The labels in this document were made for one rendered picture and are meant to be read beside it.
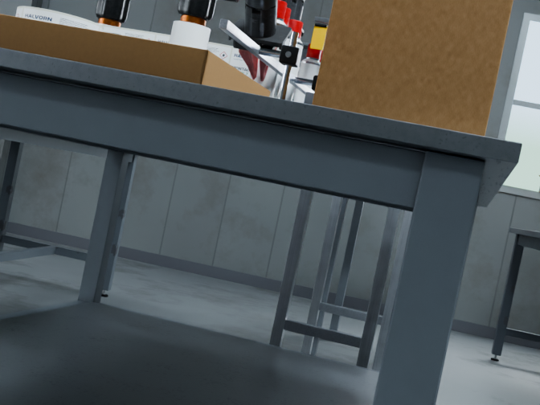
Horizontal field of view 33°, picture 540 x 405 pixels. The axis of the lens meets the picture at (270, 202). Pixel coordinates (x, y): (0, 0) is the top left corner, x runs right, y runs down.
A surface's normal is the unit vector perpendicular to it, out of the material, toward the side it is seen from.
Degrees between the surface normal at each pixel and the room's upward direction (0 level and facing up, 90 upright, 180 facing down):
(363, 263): 90
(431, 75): 90
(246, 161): 90
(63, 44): 90
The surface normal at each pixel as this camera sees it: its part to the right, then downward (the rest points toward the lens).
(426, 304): -0.22, -0.03
